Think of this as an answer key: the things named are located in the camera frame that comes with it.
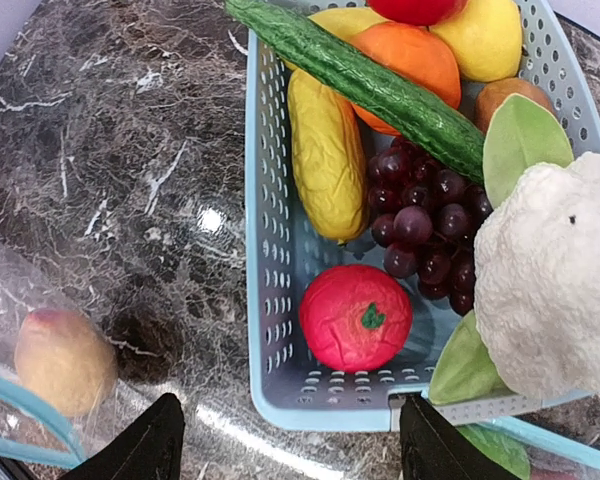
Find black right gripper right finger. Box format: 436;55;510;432
400;394;517;480

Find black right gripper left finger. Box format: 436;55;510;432
62;393;185;480

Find clear zip bag blue zipper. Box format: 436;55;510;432
457;417;600;479

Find red toy strawberry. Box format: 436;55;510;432
298;264;413;373

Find yellow toy corn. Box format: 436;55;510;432
287;69;369;244

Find white toy cauliflower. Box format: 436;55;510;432
428;94;600;405

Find dark purple toy grapes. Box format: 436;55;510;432
368;136;493;316

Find blue perforated plastic basket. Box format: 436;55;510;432
245;1;600;432

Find green toy cucumber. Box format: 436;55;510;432
225;1;485;184

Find brown toy kiwi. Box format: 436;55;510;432
474;78;555;133

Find orange toy tangerine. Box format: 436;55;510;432
348;21;462;109

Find yellow toy lemon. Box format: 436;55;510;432
429;0;523;83

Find red toy tomato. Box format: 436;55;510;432
367;0;468;27

